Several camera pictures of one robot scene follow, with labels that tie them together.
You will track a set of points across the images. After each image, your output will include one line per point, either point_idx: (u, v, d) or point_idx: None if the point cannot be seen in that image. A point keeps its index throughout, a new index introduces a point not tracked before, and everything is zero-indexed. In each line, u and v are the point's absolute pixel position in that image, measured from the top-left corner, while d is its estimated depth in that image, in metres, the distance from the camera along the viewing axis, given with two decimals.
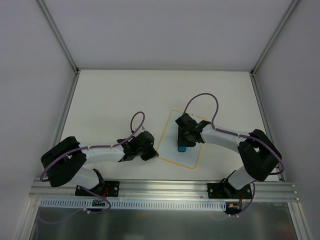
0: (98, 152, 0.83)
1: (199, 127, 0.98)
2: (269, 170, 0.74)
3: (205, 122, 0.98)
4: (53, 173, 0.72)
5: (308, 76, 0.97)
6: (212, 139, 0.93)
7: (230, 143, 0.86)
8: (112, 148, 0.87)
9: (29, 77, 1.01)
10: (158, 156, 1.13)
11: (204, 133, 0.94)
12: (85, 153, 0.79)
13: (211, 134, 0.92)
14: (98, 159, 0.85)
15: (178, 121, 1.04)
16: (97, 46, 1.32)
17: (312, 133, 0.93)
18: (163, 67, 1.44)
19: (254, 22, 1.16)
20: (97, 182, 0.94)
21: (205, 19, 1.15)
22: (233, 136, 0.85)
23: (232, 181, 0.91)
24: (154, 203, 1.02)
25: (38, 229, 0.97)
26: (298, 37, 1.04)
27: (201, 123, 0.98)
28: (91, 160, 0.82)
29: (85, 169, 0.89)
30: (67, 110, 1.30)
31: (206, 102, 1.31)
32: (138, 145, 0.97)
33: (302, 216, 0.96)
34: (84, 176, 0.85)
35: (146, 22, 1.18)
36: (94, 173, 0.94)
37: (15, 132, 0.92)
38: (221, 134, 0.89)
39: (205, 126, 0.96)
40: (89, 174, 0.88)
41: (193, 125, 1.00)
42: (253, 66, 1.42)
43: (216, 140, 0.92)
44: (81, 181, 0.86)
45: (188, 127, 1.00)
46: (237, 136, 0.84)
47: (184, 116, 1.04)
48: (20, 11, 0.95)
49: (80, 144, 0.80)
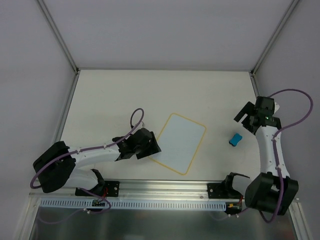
0: (89, 155, 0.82)
1: (268, 122, 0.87)
2: (259, 210, 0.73)
3: (277, 125, 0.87)
4: (45, 178, 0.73)
5: (308, 77, 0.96)
6: (262, 142, 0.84)
7: (264, 160, 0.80)
8: (106, 148, 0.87)
9: (29, 76, 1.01)
10: (151, 159, 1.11)
11: (263, 130, 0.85)
12: (74, 157, 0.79)
13: (264, 137, 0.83)
14: (91, 161, 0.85)
15: (257, 100, 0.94)
16: (97, 47, 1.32)
17: (312, 134, 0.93)
18: (163, 66, 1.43)
19: (255, 22, 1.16)
20: (96, 182, 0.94)
21: (205, 18, 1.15)
22: (272, 161, 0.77)
23: (236, 179, 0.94)
24: (154, 203, 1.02)
25: (38, 228, 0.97)
26: (298, 37, 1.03)
27: (273, 121, 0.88)
28: (83, 162, 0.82)
29: (80, 171, 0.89)
30: (67, 110, 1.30)
31: (201, 112, 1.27)
32: (136, 142, 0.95)
33: (302, 216, 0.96)
34: (78, 178, 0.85)
35: (146, 22, 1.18)
36: (91, 174, 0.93)
37: (15, 131, 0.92)
38: (271, 148, 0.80)
39: (273, 124, 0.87)
40: (84, 175, 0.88)
41: (264, 114, 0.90)
42: (253, 66, 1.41)
43: (261, 144, 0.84)
44: (78, 183, 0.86)
45: (259, 111, 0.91)
46: (276, 165, 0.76)
47: (268, 99, 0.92)
48: (21, 12, 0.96)
49: (70, 147, 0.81)
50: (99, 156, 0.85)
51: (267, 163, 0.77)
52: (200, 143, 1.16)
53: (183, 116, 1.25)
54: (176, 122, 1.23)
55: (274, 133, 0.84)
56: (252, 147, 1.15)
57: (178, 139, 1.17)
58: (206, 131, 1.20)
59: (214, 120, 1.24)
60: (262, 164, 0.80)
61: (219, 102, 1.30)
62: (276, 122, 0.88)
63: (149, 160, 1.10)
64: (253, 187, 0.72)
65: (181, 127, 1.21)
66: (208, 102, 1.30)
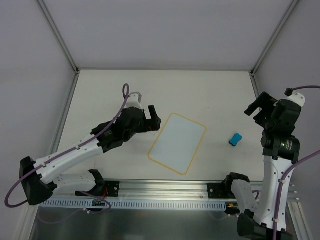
0: (59, 164, 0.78)
1: (282, 149, 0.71)
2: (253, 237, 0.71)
3: (289, 156, 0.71)
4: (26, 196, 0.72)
5: (308, 76, 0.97)
6: (267, 177, 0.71)
7: (263, 202, 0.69)
8: (80, 148, 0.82)
9: (29, 76, 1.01)
10: (151, 159, 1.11)
11: (273, 163, 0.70)
12: (40, 174, 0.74)
13: (272, 174, 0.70)
14: (69, 166, 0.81)
15: (278, 109, 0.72)
16: (96, 48, 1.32)
17: (312, 134, 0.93)
18: (164, 66, 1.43)
19: (255, 22, 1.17)
20: (94, 184, 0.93)
21: (205, 18, 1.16)
22: (272, 209, 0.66)
23: (235, 185, 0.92)
24: (154, 203, 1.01)
25: (37, 229, 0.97)
26: (299, 37, 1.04)
27: (288, 150, 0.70)
28: (57, 173, 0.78)
29: (71, 176, 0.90)
30: (67, 110, 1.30)
31: (201, 112, 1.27)
32: (124, 127, 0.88)
33: (302, 216, 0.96)
34: (70, 183, 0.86)
35: (146, 22, 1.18)
36: (88, 176, 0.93)
37: (15, 130, 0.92)
38: (275, 192, 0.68)
39: (286, 154, 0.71)
40: (75, 180, 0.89)
41: (280, 133, 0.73)
42: (253, 66, 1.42)
43: (265, 180, 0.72)
44: (72, 187, 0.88)
45: (275, 127, 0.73)
46: (274, 215, 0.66)
47: (293, 113, 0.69)
48: (21, 12, 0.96)
49: (37, 162, 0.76)
50: (76, 158, 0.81)
51: (265, 211, 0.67)
52: (200, 142, 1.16)
53: (183, 116, 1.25)
54: (176, 122, 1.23)
55: (285, 170, 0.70)
56: (251, 147, 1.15)
57: (178, 139, 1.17)
58: (206, 132, 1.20)
59: (214, 120, 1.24)
60: (260, 206, 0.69)
61: (219, 102, 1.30)
62: (294, 149, 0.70)
63: (150, 159, 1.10)
64: (243, 233, 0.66)
65: (181, 127, 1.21)
66: (208, 102, 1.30)
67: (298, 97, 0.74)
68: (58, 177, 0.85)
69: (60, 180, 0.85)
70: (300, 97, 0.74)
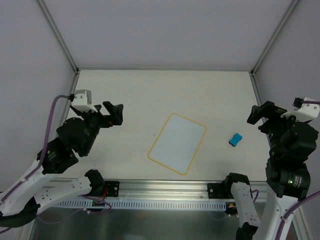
0: (15, 198, 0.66)
1: (289, 186, 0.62)
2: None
3: (297, 191, 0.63)
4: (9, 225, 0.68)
5: (308, 76, 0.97)
6: (269, 210, 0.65)
7: (261, 235, 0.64)
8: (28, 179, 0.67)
9: (29, 76, 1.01)
10: (151, 159, 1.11)
11: (276, 199, 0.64)
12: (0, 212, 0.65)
13: (274, 209, 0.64)
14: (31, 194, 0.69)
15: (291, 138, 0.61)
16: (96, 48, 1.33)
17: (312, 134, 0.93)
18: (164, 66, 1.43)
19: (255, 22, 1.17)
20: (89, 187, 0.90)
21: (205, 18, 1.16)
22: None
23: (235, 187, 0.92)
24: (154, 203, 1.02)
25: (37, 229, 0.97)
26: (299, 37, 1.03)
27: (296, 187, 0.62)
28: (19, 204, 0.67)
29: (57, 188, 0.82)
30: (67, 111, 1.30)
31: (201, 112, 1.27)
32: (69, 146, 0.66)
33: (302, 216, 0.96)
34: (59, 195, 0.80)
35: (146, 22, 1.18)
36: (82, 181, 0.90)
37: (14, 130, 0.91)
38: (275, 228, 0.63)
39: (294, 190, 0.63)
40: (64, 191, 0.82)
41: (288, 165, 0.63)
42: (253, 66, 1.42)
43: (267, 212, 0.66)
44: (64, 197, 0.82)
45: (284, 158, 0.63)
46: None
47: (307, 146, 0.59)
48: (21, 12, 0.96)
49: None
50: (32, 188, 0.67)
51: None
52: (200, 142, 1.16)
53: (183, 116, 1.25)
54: (177, 122, 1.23)
55: (289, 207, 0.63)
56: (251, 146, 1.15)
57: (178, 139, 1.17)
58: (206, 132, 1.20)
59: (214, 120, 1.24)
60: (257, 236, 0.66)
61: (219, 102, 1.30)
62: (303, 187, 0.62)
63: (150, 159, 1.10)
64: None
65: (181, 127, 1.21)
66: (208, 102, 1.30)
67: (310, 108, 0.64)
68: (43, 194, 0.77)
69: (45, 198, 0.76)
70: (313, 106, 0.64)
